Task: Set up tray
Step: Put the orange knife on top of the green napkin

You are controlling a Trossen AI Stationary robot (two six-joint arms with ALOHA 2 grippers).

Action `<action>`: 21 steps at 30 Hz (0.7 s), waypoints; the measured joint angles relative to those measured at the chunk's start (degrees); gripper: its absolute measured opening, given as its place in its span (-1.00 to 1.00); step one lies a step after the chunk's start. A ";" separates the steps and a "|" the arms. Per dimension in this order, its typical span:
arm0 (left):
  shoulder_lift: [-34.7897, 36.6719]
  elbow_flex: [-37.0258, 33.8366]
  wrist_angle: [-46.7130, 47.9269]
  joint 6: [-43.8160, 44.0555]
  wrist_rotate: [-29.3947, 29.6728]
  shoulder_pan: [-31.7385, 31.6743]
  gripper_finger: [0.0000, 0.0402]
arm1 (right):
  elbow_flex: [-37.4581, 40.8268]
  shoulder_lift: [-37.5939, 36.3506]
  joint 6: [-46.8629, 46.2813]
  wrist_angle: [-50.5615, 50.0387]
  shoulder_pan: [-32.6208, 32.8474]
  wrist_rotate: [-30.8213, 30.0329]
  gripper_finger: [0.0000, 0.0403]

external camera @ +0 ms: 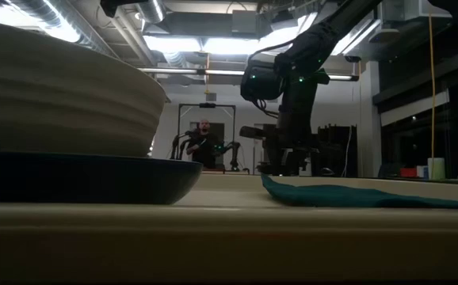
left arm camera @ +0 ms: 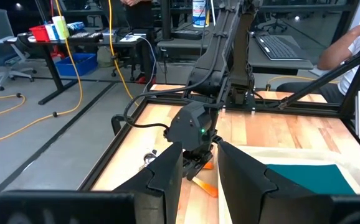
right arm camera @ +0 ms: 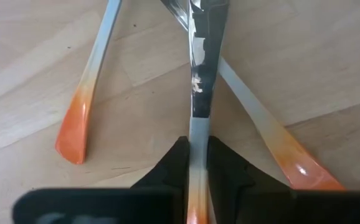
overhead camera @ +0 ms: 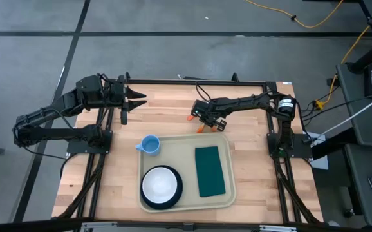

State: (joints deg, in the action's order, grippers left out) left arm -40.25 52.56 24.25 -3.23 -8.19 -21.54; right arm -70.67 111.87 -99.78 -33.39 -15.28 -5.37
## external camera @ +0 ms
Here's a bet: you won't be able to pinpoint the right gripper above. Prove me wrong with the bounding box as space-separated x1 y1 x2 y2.
239 70 319 177

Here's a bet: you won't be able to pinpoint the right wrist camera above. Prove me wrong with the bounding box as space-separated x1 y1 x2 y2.
239 58 286 103

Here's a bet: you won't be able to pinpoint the white ceiling air unit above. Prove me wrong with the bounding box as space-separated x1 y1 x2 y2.
369 0 454 44

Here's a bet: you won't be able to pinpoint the dark blue plate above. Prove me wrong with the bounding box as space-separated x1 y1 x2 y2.
0 150 204 206

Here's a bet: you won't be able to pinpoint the long ceiling light strip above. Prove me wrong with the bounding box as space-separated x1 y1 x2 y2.
137 66 360 82

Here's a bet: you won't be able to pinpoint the black standing panels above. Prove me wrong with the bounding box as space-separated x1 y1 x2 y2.
318 124 359 178

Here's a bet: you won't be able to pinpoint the black gantry frame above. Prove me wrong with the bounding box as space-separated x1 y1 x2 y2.
176 102 237 171

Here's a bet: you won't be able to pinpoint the white bowl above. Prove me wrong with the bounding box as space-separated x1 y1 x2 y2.
0 18 168 158

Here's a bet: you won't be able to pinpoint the yellow hanging cable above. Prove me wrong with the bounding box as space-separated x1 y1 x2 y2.
428 14 437 180

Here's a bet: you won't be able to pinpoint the white paper roll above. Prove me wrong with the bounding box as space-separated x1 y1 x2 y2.
427 157 447 181

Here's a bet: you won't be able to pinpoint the green cloth napkin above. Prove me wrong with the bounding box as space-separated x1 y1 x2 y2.
260 172 458 210

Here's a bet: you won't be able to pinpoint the person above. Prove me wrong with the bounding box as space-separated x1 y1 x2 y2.
185 119 220 170

